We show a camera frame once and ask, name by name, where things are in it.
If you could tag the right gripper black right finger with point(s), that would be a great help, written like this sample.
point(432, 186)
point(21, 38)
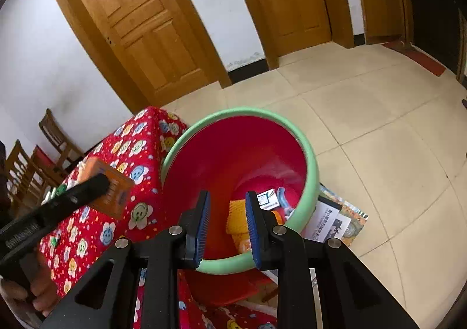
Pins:
point(321, 285)

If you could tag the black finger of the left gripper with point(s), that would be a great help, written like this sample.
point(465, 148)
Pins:
point(21, 235)

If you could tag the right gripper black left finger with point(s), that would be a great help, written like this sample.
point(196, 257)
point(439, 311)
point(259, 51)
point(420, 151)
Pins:
point(137, 275)

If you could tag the orange cardboard box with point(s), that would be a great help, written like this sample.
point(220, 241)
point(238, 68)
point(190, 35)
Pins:
point(109, 186)

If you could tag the yellow foam net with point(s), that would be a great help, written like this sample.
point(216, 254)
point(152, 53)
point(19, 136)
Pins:
point(236, 208)

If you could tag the blue plastic shoehorn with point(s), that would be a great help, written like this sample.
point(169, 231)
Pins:
point(288, 209)

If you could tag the white cardboard box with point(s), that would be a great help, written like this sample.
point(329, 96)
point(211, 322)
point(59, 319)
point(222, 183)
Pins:
point(268, 200)

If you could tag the person's left hand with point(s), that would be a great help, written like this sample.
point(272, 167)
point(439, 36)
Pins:
point(42, 288)

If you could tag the wooden dining chair near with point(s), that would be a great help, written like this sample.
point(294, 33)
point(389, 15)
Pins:
point(27, 183)

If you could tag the wooden dining chair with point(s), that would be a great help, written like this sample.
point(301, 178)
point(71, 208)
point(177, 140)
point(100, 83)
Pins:
point(68, 152)
point(27, 183)

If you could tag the red smiley flower tablecloth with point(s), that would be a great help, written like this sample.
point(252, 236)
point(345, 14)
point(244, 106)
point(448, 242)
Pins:
point(132, 158)

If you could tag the printed paper on floor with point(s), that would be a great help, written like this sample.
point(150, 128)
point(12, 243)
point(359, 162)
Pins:
point(334, 217)

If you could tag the wooden dining chair far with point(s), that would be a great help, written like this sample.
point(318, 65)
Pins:
point(68, 152)

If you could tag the red bin with green rim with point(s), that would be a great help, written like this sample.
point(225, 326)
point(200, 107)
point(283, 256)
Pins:
point(229, 153)

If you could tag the wooden door centre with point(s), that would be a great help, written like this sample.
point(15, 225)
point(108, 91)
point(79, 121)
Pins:
point(151, 52)

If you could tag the small wooden cabinet door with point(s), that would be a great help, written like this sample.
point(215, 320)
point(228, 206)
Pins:
point(382, 20)

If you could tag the green toy keychain figure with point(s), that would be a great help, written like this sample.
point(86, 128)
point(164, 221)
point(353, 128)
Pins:
point(54, 192)

